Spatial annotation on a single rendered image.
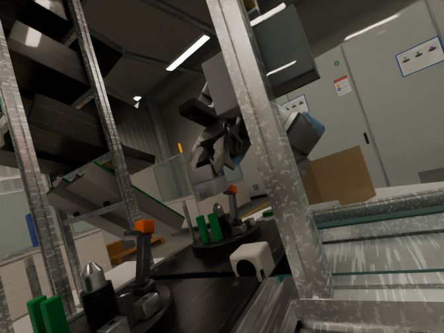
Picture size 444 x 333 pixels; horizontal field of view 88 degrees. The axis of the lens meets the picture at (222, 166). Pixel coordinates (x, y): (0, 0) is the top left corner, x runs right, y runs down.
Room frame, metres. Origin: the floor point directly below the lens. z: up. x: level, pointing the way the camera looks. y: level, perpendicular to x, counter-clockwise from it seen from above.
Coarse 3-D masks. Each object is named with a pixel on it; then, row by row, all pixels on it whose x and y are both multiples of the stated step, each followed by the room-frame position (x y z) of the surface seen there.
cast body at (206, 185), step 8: (208, 160) 0.45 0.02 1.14; (200, 168) 0.44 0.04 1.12; (208, 168) 0.43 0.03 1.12; (192, 176) 0.45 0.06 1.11; (200, 176) 0.44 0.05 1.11; (208, 176) 0.43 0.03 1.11; (216, 176) 0.45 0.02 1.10; (224, 176) 0.47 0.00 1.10; (200, 184) 0.44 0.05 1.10; (208, 184) 0.43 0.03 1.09; (216, 184) 0.44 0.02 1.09; (224, 184) 0.47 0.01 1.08; (200, 192) 0.42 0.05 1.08; (208, 192) 0.43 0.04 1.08; (216, 192) 0.43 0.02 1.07; (200, 200) 0.42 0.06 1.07
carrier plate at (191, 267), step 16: (272, 224) 0.50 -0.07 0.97; (272, 240) 0.39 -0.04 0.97; (176, 256) 0.47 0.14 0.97; (192, 256) 0.44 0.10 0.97; (224, 256) 0.39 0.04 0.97; (272, 256) 0.33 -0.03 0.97; (160, 272) 0.41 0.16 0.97; (176, 272) 0.38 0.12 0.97; (192, 272) 0.36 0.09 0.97; (208, 272) 0.34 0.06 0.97; (224, 272) 0.33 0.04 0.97; (272, 272) 0.32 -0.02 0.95
